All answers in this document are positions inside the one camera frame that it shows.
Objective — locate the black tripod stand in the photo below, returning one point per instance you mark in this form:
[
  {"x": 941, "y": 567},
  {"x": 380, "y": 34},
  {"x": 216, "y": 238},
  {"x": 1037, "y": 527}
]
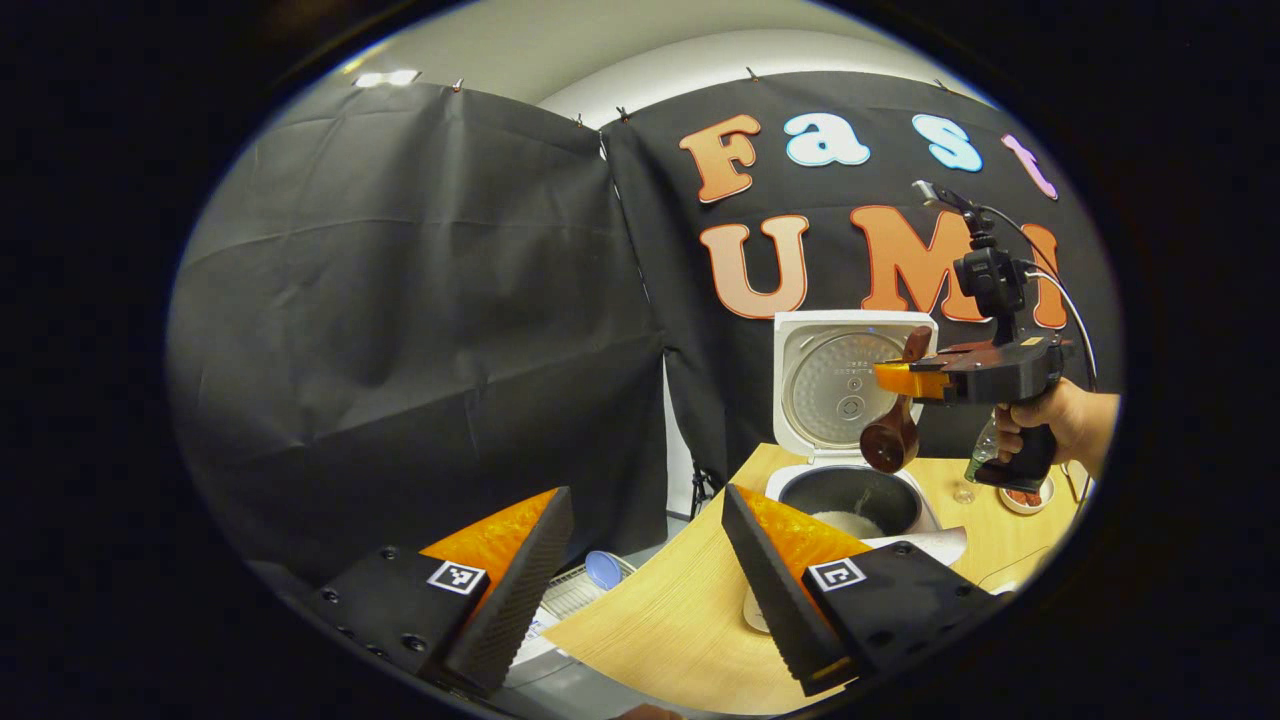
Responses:
[{"x": 703, "y": 490}]

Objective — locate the clear plastic water bottle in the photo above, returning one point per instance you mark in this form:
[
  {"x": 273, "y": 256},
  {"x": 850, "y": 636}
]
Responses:
[{"x": 982, "y": 450}]

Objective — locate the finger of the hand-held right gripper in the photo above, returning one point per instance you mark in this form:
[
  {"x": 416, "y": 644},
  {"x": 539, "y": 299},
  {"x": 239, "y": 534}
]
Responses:
[{"x": 910, "y": 380}]

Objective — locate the red meat slice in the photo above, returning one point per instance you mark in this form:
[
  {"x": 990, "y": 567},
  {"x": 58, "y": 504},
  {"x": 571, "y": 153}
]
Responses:
[{"x": 1022, "y": 496}]

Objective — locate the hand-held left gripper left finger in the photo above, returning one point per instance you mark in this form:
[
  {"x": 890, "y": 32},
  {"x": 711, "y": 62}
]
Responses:
[{"x": 515, "y": 590}]

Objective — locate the ceiling light panel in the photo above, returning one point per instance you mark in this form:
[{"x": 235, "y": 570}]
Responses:
[{"x": 387, "y": 78}]

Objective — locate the white rice container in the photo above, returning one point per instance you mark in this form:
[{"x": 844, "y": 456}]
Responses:
[{"x": 757, "y": 612}]

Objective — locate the white rice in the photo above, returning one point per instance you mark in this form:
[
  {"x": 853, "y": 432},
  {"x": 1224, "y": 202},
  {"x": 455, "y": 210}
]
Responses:
[{"x": 848, "y": 524}]

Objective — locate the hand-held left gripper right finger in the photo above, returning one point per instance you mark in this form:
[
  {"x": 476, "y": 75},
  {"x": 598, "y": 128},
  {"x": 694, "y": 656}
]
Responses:
[{"x": 778, "y": 590}]

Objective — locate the white round plate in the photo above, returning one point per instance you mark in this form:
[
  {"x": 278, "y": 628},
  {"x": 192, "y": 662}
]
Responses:
[{"x": 1040, "y": 503}]

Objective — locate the dark brown wooden spoon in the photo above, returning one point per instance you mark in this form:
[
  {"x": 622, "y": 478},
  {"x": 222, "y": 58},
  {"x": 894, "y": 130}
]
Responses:
[{"x": 890, "y": 440}]

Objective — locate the blue round lid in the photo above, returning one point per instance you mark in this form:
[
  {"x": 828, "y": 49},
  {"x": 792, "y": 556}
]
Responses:
[{"x": 603, "y": 570}]

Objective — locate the white rice cooker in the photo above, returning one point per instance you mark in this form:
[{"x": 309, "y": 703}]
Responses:
[{"x": 830, "y": 380}]

